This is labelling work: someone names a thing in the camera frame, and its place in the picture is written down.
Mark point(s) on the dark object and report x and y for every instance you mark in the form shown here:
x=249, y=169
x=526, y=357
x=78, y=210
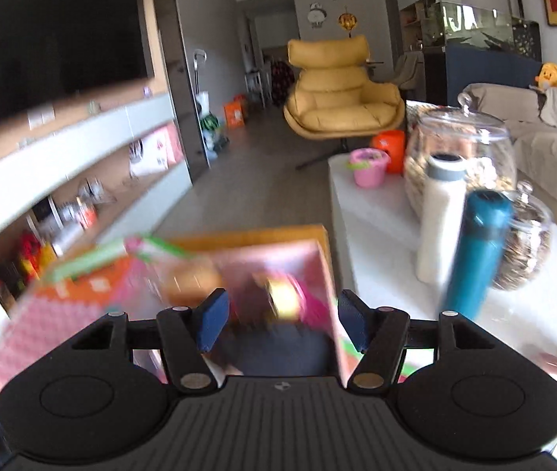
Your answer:
x=283, y=351

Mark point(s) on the white wall clock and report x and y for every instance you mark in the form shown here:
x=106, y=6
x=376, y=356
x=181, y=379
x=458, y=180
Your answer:
x=316, y=15

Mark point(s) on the yellow pink toy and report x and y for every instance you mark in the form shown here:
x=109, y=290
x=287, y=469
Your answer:
x=285, y=297

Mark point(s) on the pink toy bucket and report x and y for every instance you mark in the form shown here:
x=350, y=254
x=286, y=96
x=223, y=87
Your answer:
x=369, y=171

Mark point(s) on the teal bottle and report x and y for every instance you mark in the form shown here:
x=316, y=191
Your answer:
x=479, y=250

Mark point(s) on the pink box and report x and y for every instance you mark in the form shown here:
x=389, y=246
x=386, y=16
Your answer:
x=268, y=260

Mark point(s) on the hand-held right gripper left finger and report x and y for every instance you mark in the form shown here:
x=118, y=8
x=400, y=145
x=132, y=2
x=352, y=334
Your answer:
x=212, y=319

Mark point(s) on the large glass jar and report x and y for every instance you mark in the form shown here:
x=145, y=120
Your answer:
x=460, y=132

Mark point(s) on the white side stool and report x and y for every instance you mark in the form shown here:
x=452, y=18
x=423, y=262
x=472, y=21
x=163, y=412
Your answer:
x=254, y=88

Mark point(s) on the wooden wall shelf unit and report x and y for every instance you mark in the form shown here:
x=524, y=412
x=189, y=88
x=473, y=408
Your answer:
x=87, y=132

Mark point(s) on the dark patterned blanket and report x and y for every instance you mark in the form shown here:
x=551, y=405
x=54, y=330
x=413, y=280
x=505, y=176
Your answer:
x=283, y=83

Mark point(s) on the white standing fan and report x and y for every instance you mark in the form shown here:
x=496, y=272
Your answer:
x=201, y=78

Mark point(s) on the orange box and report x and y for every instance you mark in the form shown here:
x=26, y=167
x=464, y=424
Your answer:
x=235, y=114

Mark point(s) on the yellow plush toy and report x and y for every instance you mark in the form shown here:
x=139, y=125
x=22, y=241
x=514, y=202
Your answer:
x=549, y=76

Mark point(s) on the orange packet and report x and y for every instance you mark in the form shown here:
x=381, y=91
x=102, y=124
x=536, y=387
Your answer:
x=87, y=213

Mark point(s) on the orange round container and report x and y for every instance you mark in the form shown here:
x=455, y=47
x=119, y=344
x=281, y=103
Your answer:
x=395, y=149

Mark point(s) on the red yellow toy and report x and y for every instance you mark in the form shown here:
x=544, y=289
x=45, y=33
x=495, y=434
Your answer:
x=35, y=255

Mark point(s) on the red checkered play mat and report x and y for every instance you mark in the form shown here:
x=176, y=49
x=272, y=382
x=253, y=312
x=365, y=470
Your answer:
x=62, y=314

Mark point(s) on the green floor item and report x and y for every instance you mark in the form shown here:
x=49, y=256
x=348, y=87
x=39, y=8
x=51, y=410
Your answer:
x=212, y=123

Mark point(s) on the glass fish tank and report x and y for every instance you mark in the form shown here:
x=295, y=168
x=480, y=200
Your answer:
x=479, y=29

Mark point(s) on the white bottle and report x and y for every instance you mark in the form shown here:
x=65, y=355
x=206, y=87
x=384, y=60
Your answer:
x=438, y=225

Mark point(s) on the cardboard box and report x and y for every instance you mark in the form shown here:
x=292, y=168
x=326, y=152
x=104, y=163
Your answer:
x=258, y=234

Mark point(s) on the dark blue cabinet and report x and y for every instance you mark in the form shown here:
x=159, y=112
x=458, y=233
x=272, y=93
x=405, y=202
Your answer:
x=484, y=73

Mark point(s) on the small glass jar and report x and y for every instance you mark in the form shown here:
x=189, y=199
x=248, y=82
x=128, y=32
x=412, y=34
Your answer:
x=528, y=245

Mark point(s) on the yellow leather armchair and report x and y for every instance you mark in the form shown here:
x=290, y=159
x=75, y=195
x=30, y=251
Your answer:
x=342, y=103

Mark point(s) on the green striped packet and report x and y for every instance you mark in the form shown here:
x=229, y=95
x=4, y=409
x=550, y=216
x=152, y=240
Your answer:
x=92, y=257

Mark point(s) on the beige covered sofa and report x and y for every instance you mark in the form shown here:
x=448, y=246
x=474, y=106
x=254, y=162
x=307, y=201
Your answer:
x=553, y=157

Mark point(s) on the black television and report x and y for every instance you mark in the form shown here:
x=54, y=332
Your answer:
x=52, y=29

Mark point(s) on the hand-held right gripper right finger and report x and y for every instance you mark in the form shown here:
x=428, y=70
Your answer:
x=354, y=321

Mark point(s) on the orange hanging ornament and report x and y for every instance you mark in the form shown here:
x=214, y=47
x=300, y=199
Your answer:
x=347, y=20

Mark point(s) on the beige bar stool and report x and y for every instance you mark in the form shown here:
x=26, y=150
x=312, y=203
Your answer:
x=410, y=76

